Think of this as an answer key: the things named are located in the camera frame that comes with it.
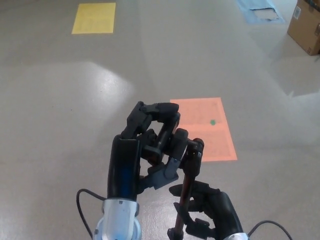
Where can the blue torn floor sheet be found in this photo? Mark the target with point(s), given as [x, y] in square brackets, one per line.
[246, 10]

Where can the small green dot sticker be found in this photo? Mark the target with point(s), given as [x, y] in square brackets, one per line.
[212, 122]

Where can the orange paper sheet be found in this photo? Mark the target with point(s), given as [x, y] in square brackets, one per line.
[217, 145]

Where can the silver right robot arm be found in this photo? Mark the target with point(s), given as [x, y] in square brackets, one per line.
[236, 237]

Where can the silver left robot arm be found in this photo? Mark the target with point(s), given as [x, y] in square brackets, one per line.
[117, 220]

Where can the black telescopic phone stand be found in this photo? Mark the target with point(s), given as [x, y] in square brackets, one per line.
[191, 165]

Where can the yellow paper sheet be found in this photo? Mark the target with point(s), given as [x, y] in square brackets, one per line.
[94, 18]

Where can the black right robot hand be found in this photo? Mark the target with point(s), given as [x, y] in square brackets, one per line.
[220, 210]

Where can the brown cardboard box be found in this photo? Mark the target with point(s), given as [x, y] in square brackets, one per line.
[306, 30]

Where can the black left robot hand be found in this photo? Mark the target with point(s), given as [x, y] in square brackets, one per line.
[122, 165]

